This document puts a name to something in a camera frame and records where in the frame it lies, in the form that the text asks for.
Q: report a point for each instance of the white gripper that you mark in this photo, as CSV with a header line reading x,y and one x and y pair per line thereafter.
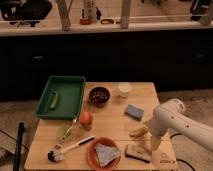
x,y
157,133

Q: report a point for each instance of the yellow banana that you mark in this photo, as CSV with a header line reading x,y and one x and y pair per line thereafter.
x,y
139,132

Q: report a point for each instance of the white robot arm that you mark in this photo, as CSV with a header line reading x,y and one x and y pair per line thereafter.
x,y
170,114

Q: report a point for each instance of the white paper cup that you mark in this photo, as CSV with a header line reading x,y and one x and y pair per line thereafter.
x,y
124,89

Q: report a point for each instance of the wooden block eraser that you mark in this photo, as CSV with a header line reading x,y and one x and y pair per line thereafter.
x,y
136,152

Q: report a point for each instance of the blue sponge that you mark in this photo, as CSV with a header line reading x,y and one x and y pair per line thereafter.
x,y
134,112

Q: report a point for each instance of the grey folded cloth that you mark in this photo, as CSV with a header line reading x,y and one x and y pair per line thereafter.
x,y
106,154

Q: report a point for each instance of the orange plate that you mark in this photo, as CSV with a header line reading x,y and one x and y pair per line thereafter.
x,y
92,158

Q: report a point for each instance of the dark bowl with beans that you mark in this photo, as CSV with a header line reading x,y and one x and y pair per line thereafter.
x,y
99,96

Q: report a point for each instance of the orange fruit on stand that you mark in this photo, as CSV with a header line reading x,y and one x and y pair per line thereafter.
x,y
86,120

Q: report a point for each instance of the white dish brush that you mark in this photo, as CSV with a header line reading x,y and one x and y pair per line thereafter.
x,y
58,155

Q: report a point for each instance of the green plastic tray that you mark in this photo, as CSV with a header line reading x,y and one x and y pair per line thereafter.
x,y
70,96

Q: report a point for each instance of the green cucumber toy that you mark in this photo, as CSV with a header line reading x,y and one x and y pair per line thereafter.
x,y
54,101

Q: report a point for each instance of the black pole left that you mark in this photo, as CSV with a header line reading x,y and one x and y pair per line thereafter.
x,y
17,158

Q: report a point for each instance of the white bottle on shelf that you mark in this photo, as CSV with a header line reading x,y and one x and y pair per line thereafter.
x,y
91,11

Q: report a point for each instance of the black office chair base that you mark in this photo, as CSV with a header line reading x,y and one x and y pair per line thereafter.
x,y
30,12

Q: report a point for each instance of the red ring object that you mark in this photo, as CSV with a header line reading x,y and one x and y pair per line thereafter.
x,y
84,21

